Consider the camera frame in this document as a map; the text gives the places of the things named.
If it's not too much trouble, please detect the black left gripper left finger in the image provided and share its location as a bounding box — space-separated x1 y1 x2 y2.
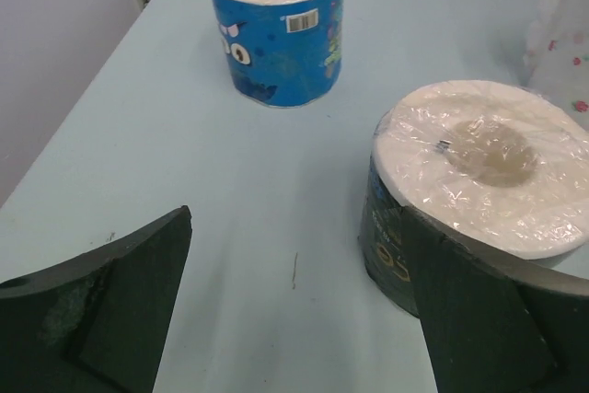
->
1 206 191 392

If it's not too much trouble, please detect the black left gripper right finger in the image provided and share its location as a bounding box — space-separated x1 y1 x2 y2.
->
401 206 588 392

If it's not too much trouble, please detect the dark green paper roll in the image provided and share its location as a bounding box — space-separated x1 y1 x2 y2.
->
359 80 588 315

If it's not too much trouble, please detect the floral white paper roll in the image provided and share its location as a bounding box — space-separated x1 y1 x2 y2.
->
525 0 588 129

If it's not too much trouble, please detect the light blue wrapped paper roll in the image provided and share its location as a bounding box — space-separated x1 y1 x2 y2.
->
212 0 343 108

